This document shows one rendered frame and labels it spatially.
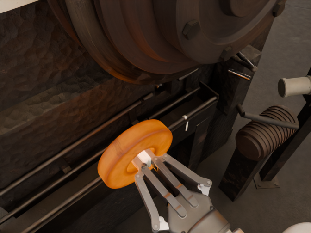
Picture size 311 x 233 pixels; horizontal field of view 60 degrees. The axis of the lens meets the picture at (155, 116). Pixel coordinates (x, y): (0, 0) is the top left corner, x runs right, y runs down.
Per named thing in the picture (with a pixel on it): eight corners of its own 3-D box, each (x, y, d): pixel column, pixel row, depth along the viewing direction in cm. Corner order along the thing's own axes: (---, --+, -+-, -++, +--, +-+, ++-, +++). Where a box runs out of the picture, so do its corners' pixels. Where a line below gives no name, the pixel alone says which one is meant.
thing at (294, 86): (276, 88, 89) (280, 74, 84) (303, 84, 88) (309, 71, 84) (282, 101, 85) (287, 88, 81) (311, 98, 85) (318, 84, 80)
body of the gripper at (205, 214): (191, 266, 43) (155, 219, 47) (228, 231, 46) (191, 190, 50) (199, 260, 37) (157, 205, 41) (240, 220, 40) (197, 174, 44)
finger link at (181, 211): (186, 218, 45) (180, 224, 45) (144, 170, 50) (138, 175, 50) (189, 211, 42) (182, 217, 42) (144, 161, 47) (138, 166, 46)
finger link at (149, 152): (157, 167, 48) (170, 158, 49) (140, 147, 50) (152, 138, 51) (157, 170, 49) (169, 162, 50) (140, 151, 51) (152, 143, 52)
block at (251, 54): (204, 100, 96) (216, 44, 77) (220, 89, 99) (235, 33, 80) (227, 119, 90) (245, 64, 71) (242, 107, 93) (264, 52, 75)
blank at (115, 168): (86, 156, 43) (97, 171, 42) (161, 104, 48) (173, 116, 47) (106, 186, 57) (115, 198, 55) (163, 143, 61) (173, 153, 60)
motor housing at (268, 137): (211, 188, 134) (237, 125, 92) (240, 163, 142) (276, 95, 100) (231, 208, 128) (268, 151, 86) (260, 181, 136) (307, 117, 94)
